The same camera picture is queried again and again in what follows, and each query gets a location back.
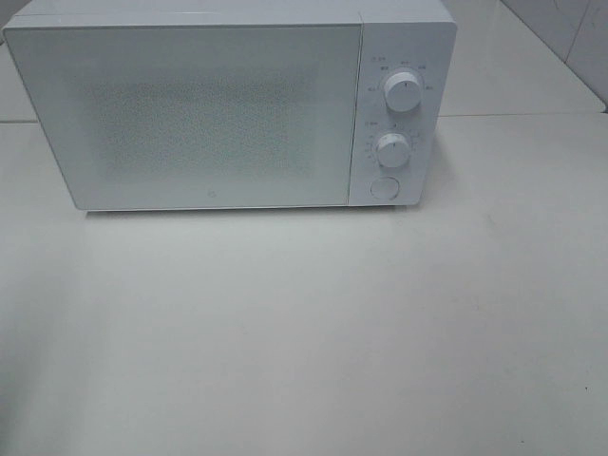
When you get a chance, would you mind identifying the white microwave oven body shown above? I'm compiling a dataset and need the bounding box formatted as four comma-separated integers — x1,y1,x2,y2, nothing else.
2,1,457,210

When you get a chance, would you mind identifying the white round knob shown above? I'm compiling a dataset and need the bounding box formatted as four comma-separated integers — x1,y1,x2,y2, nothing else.
382,68,423,113
374,133,412,168

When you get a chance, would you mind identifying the white microwave door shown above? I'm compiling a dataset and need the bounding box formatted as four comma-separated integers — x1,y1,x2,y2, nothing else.
6,25,361,211

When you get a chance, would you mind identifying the white round door button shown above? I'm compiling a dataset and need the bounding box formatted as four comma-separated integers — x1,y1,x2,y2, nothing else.
370,177,400,200

